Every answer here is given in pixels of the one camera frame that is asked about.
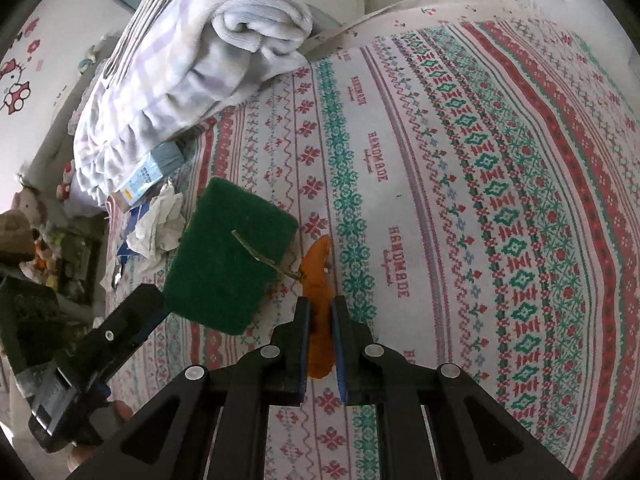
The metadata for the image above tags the orange carrot toy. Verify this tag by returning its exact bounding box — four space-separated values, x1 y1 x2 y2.
301 235 335 380

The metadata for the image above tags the blue cardboard box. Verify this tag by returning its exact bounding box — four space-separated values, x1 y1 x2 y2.
114 141 183 211

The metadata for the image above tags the red white plush toy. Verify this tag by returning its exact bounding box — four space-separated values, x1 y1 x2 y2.
56 160 77 202

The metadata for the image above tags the pink cartoon wall sticker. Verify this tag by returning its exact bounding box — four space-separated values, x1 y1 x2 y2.
0 17 42 117

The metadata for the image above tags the dry brown twig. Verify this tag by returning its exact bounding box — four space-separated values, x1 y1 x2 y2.
232 230 306 282

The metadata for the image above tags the person's left hand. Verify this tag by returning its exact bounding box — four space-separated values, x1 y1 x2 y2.
67 400 135 473

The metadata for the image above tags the brown plush toy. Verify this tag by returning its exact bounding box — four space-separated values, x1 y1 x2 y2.
0 210 37 262

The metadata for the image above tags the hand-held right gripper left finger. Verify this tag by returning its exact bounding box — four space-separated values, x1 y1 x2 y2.
70 296 315 480

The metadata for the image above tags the green scouring pad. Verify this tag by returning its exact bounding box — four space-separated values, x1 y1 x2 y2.
162 176 299 337

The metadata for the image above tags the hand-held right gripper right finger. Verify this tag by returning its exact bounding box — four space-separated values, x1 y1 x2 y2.
330 296 576 480

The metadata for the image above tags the crumpled white tissue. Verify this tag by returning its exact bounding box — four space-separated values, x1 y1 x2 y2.
125 182 187 273

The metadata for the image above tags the dark nightstand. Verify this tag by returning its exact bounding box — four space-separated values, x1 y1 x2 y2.
55 232 104 307

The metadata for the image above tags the pile of small plush toys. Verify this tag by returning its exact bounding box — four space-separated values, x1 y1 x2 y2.
30 230 67 287

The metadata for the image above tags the lilac plaid quilt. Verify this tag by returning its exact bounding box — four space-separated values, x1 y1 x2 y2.
72 0 316 208

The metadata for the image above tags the dark cloth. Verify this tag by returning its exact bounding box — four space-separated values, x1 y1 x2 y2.
0 277 65 376

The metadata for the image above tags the pink plush toy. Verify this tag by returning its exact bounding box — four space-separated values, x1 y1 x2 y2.
12 187 45 217

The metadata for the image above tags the red green patterned blanket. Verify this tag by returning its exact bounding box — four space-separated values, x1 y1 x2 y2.
105 7 640 480

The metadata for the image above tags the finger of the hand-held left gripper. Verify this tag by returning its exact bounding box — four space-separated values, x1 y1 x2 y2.
92 284 169 357

